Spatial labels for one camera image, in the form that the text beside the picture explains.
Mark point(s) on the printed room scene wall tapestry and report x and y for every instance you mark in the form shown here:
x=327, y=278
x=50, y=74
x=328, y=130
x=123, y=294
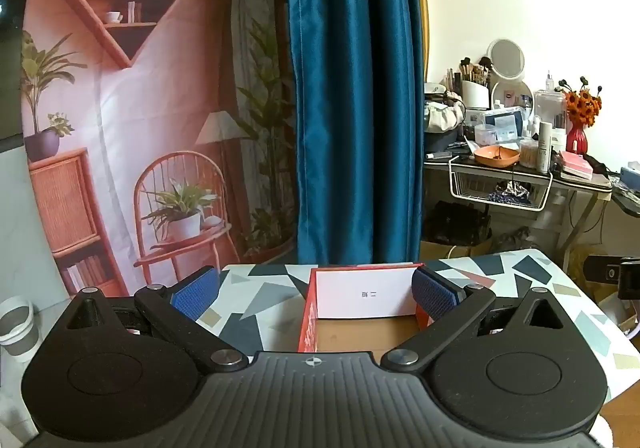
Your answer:
x=150, y=102

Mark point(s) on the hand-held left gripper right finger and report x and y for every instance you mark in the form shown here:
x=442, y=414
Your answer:
x=434, y=295

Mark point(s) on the white round makeup mirror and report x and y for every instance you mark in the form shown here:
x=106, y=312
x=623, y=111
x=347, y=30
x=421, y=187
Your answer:
x=509, y=56

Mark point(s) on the white makeup brush holder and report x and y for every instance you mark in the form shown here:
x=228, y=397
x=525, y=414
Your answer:
x=474, y=95

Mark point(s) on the white cosmetic bottle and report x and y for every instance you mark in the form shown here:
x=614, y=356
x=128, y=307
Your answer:
x=545, y=147

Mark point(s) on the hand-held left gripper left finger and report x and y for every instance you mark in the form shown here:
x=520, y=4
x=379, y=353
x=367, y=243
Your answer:
x=195, y=294

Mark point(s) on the orange bowl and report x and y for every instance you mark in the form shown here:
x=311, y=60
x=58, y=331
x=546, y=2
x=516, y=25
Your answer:
x=495, y=155

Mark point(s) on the blue curtain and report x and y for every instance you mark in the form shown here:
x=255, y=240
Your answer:
x=350, y=102

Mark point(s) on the brown cardboard box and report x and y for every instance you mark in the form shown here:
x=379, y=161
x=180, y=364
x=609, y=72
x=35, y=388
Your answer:
x=450, y=249

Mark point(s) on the red vase with orange flowers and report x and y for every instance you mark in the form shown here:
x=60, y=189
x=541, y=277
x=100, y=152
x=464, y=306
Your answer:
x=576, y=137

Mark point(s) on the black bag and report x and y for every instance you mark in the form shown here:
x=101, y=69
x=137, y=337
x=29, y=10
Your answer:
x=460, y=223

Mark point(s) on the clear storage box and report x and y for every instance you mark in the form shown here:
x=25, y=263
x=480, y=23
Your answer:
x=550, y=107

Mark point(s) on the cotton swab box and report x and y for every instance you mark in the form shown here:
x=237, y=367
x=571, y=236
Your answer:
x=528, y=155

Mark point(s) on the grey dressing table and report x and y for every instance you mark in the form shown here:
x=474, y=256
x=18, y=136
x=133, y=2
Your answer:
x=575, y=180

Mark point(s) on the red strawberry print cardboard box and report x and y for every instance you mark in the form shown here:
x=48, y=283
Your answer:
x=320, y=328

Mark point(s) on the cream cloth bag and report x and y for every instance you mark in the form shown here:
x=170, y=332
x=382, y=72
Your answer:
x=442, y=117

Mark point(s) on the pink box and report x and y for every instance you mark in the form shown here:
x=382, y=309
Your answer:
x=575, y=162

